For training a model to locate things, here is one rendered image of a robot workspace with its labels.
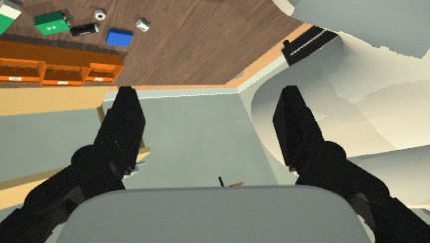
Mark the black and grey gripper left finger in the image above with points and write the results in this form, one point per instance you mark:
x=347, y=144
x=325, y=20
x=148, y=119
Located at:
x=95, y=169

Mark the white pencil sharpener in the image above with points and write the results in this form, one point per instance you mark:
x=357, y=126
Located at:
x=142, y=25

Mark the black aa battery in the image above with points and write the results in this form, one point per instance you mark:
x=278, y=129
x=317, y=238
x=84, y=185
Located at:
x=84, y=30

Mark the orange open-top bin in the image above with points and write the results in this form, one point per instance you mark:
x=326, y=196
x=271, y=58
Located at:
x=71, y=67

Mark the blue rectangular block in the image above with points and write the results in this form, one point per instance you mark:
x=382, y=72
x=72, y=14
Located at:
x=118, y=37

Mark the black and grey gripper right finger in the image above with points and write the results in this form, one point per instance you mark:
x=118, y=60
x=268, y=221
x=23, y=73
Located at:
x=324, y=164

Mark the white hex nut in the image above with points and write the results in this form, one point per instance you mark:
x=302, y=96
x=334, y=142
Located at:
x=99, y=14

